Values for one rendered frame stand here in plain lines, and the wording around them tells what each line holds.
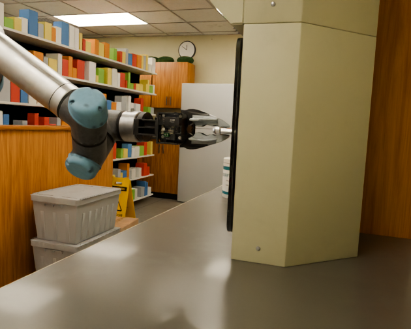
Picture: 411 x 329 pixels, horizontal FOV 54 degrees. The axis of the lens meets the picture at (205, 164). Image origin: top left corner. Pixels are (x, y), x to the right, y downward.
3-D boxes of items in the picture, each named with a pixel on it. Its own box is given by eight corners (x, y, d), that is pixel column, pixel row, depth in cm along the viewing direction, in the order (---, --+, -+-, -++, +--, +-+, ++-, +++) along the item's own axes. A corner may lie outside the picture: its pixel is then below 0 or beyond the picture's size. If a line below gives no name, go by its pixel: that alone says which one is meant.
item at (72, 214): (122, 227, 335) (122, 187, 332) (77, 247, 278) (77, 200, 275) (79, 220, 348) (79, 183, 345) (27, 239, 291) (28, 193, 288)
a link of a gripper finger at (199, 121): (223, 127, 87) (183, 128, 90) (231, 127, 93) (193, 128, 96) (223, 112, 87) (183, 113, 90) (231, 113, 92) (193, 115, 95)
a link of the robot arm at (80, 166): (59, 145, 85) (83, 111, 92) (63, 175, 94) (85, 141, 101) (94, 158, 85) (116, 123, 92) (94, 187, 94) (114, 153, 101)
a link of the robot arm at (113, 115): (87, 147, 102) (101, 125, 108) (124, 150, 99) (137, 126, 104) (73, 125, 97) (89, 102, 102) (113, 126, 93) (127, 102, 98)
